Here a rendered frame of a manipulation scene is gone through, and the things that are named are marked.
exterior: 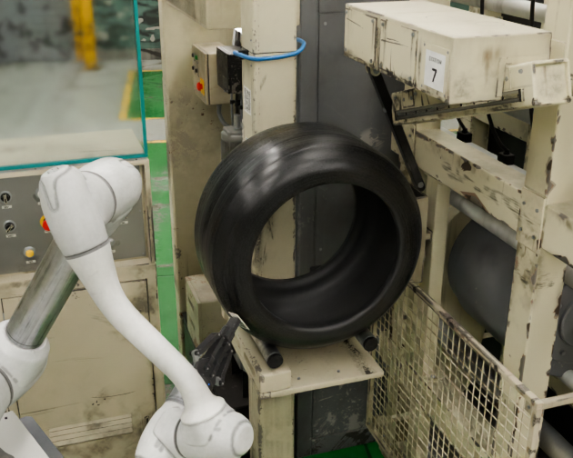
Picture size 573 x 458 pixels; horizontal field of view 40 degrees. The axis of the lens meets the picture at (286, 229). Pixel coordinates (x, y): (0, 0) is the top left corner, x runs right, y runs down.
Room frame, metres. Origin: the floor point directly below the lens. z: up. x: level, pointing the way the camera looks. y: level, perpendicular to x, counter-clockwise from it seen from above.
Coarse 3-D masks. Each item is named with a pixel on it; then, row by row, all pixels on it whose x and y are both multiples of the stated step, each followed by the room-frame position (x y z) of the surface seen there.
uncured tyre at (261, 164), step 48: (240, 144) 2.04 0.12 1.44; (288, 144) 1.91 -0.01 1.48; (336, 144) 1.91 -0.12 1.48; (240, 192) 1.83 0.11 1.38; (288, 192) 1.82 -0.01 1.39; (384, 192) 1.90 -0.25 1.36; (240, 240) 1.79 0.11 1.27; (384, 240) 2.15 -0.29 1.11; (240, 288) 1.78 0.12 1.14; (288, 288) 2.12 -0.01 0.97; (336, 288) 2.14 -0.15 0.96; (384, 288) 1.92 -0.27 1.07; (288, 336) 1.82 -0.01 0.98; (336, 336) 1.87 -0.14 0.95
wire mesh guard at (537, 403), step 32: (416, 288) 2.06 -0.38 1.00; (448, 320) 1.87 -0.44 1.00; (384, 352) 2.25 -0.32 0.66; (480, 352) 1.72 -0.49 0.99; (384, 384) 2.24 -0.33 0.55; (448, 384) 1.86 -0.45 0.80; (480, 384) 1.71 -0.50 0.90; (512, 384) 1.58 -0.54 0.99; (384, 416) 2.23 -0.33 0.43; (416, 416) 2.02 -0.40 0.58; (384, 448) 2.19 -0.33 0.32; (448, 448) 1.83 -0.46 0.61; (480, 448) 1.69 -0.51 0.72; (512, 448) 1.57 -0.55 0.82
